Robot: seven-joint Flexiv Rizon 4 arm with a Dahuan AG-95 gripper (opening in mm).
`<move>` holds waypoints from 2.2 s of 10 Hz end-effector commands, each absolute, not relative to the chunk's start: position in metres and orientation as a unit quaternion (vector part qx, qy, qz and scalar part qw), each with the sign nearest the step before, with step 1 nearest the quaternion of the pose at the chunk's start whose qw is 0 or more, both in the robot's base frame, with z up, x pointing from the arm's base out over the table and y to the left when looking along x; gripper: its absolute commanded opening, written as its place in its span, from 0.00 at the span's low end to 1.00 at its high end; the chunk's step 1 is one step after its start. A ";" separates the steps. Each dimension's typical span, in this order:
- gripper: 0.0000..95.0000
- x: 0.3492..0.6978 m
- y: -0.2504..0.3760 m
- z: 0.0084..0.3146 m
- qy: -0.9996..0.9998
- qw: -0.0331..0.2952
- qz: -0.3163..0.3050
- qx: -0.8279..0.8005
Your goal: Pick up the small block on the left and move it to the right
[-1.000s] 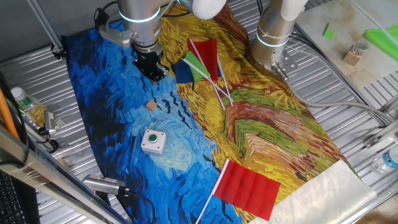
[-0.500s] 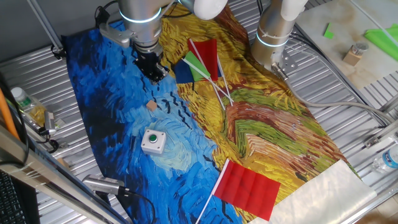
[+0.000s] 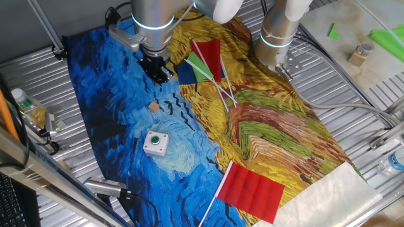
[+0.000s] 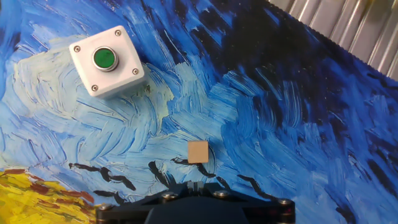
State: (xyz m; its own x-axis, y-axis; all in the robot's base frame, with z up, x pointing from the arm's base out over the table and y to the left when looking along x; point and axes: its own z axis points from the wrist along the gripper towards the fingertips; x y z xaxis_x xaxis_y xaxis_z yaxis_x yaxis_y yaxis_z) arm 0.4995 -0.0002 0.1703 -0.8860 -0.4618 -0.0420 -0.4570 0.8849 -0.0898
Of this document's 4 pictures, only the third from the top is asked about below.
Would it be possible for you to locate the thin white cable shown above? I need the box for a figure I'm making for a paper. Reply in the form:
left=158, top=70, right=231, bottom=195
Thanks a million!
left=169, top=3, right=195, bottom=32

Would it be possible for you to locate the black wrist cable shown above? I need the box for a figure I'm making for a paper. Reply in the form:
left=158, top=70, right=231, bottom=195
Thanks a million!
left=112, top=1, right=133, bottom=15
left=172, top=8, right=208, bottom=22

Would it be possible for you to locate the grey metal stand rod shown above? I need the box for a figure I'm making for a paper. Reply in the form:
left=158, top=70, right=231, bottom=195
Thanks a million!
left=27, top=0, right=68, bottom=61

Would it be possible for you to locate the green paper piece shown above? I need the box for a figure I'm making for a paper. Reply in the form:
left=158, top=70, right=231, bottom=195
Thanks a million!
left=327, top=22, right=341, bottom=41

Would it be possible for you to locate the dark blue flag white stick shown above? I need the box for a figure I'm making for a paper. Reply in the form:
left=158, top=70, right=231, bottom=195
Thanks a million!
left=175, top=55, right=237, bottom=108

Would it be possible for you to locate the small red flag white stick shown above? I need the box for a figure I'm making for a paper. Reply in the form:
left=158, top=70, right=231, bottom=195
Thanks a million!
left=190, top=38, right=230, bottom=112

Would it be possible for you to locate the black base cable bundle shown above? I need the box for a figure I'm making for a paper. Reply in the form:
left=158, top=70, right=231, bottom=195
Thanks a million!
left=292, top=23, right=395, bottom=129

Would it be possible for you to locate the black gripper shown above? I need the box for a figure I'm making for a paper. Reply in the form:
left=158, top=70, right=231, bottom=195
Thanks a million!
left=138, top=50, right=175, bottom=86

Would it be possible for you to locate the ribbed silver camera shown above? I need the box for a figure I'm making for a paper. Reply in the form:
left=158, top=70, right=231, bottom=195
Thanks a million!
left=83, top=176, right=128, bottom=199

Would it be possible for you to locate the aluminium frame profile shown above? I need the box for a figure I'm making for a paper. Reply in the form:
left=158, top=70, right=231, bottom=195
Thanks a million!
left=368, top=121, right=404, bottom=151
left=383, top=94, right=404, bottom=115

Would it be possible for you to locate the large green flag white stick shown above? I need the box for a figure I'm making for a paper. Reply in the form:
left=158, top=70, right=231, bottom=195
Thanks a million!
left=353, top=0, right=404, bottom=63

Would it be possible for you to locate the black clamp camera mount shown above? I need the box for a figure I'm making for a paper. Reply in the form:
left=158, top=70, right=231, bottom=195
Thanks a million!
left=36, top=110, right=69, bottom=156

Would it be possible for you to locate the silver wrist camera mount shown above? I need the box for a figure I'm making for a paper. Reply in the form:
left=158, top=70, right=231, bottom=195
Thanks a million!
left=108, top=24, right=146, bottom=53

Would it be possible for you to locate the black hanging cable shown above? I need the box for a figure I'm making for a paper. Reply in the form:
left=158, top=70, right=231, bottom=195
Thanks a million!
left=0, top=72, right=31, bottom=171

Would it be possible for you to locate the brown cardboard box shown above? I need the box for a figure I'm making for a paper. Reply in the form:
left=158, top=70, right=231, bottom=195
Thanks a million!
left=57, top=159, right=72, bottom=173

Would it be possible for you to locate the small green flag white stick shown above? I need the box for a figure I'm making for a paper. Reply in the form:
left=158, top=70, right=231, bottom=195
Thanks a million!
left=184, top=51, right=238, bottom=105

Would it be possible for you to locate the aluminium frame beam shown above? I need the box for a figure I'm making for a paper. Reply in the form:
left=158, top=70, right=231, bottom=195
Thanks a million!
left=0, top=125, right=132, bottom=227

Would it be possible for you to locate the black keyboard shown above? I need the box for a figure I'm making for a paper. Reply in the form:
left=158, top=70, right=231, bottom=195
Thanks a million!
left=0, top=172, right=29, bottom=227

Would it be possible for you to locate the yellow oil bottle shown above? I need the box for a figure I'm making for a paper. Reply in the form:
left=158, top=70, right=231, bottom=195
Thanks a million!
left=11, top=88, right=49, bottom=129

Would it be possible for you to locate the white box green push button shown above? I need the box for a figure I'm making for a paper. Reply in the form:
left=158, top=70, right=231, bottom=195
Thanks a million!
left=143, top=130, right=170, bottom=158

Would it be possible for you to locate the painted blue yellow tablecloth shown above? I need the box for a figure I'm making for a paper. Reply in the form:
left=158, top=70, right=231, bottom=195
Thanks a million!
left=62, top=8, right=364, bottom=227

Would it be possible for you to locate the orange rod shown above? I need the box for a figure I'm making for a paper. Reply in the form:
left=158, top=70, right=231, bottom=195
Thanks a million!
left=0, top=88, right=20, bottom=143

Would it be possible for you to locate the small grey jar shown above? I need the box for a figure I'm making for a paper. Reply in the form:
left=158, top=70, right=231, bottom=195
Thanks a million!
left=357, top=42, right=376, bottom=57

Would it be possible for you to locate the grey corrugated hose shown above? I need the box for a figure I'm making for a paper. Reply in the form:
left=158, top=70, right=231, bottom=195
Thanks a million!
left=275, top=62, right=401, bottom=125

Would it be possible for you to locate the clear water bottle blue label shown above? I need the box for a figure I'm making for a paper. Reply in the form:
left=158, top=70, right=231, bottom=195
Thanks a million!
left=376, top=146, right=404, bottom=177

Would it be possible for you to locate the large red flag white stick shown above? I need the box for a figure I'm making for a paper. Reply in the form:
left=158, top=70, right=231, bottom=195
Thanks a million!
left=198, top=160, right=286, bottom=227

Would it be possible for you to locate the white marble pattern sheet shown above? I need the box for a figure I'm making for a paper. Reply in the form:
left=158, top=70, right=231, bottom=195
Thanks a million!
left=252, top=161, right=384, bottom=227

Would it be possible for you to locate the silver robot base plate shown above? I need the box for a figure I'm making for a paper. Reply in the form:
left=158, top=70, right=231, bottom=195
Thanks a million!
left=275, top=50, right=303, bottom=83

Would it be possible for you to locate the small cardboard block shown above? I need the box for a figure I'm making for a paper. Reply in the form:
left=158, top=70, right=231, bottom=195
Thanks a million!
left=347, top=47, right=369, bottom=68

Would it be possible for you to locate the black camera cable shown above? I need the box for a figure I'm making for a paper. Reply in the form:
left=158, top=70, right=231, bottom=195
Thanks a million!
left=119, top=188, right=159, bottom=227

